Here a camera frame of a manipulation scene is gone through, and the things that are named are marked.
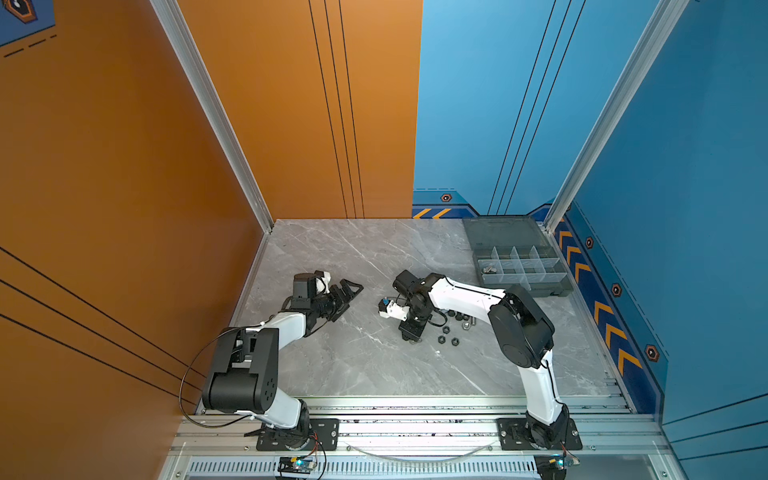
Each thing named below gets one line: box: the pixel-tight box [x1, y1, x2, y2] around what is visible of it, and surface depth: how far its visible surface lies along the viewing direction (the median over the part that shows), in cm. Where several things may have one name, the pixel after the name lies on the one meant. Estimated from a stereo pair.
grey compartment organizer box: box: [462, 216, 574, 297], surface depth 107 cm
